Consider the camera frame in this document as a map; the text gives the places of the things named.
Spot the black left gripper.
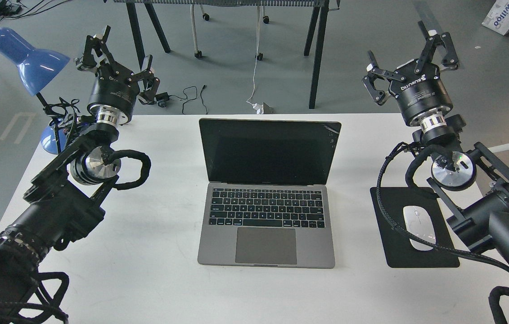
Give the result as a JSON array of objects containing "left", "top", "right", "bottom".
[{"left": 74, "top": 25, "right": 160, "bottom": 123}]

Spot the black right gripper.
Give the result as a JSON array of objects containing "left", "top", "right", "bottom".
[{"left": 362, "top": 20, "right": 460, "bottom": 126}]

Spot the grey laptop computer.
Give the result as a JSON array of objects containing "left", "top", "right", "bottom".
[{"left": 198, "top": 118, "right": 342, "bottom": 269}]

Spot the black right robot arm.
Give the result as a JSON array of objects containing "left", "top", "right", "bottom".
[{"left": 363, "top": 21, "right": 509, "bottom": 324}]

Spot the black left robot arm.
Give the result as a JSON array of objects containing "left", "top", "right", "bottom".
[{"left": 0, "top": 26, "right": 160, "bottom": 324}]

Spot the blue desk lamp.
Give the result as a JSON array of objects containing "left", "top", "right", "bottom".
[{"left": 0, "top": 27, "right": 70, "bottom": 154}]

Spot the white cardboard box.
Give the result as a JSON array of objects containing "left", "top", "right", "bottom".
[{"left": 482, "top": 0, "right": 509, "bottom": 36}]

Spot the white computer mouse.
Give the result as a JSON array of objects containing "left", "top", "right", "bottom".
[{"left": 403, "top": 205, "right": 436, "bottom": 244}]

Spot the black mouse pad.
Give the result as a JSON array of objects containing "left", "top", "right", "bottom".
[{"left": 369, "top": 187, "right": 460, "bottom": 268}]

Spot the black power adapter cable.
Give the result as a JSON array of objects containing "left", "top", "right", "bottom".
[{"left": 154, "top": 85, "right": 209, "bottom": 115}]

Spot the black metal frame table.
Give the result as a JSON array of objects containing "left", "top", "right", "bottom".
[{"left": 119, "top": 0, "right": 337, "bottom": 109}]

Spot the black cable bundle on floor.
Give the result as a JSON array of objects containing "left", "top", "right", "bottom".
[{"left": 0, "top": 0, "right": 57, "bottom": 42}]

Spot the white hanging cable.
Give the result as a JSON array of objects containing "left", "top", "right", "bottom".
[{"left": 246, "top": 5, "right": 275, "bottom": 115}]

